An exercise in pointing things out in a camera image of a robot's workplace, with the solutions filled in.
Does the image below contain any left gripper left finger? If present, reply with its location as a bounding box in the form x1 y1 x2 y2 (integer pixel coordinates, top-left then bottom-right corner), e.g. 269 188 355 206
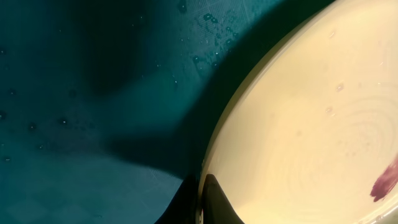
155 175 198 224

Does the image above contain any teal plastic tray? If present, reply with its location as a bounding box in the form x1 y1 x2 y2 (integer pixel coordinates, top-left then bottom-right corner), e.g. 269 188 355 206
1 0 328 223

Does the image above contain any yellow plate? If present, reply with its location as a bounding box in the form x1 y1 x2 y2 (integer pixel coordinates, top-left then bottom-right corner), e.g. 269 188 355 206
203 0 397 223

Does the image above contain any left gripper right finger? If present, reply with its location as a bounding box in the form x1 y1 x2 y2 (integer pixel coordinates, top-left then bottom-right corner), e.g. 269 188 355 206
201 174 244 224

